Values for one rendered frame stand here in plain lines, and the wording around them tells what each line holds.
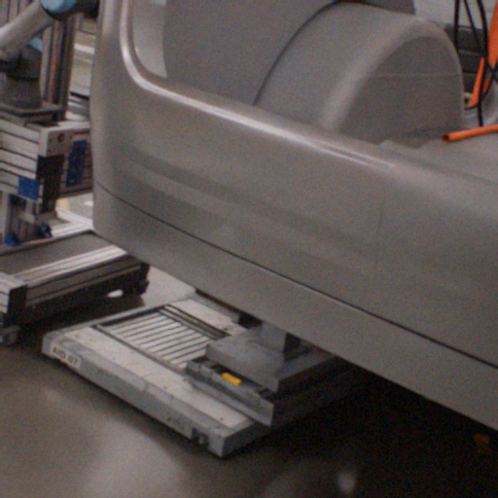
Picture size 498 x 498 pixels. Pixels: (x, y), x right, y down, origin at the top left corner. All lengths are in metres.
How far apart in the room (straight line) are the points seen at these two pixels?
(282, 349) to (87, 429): 0.67
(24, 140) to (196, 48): 1.12
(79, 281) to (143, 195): 1.64
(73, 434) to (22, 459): 0.21
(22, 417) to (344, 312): 1.51
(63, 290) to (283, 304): 1.84
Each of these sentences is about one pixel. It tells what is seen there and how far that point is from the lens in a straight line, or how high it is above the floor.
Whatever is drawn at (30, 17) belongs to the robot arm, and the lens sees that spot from 3.12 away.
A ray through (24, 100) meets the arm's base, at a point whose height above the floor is 0.84.
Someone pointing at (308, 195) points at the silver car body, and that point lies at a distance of 1.70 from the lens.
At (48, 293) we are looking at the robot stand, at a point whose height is 0.16.
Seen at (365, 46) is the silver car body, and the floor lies 1.27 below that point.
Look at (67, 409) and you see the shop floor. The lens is 3.13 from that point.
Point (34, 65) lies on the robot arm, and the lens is 3.39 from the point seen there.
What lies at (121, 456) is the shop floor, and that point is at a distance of 2.92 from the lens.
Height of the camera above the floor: 1.51
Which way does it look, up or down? 18 degrees down
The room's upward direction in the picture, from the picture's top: 10 degrees clockwise
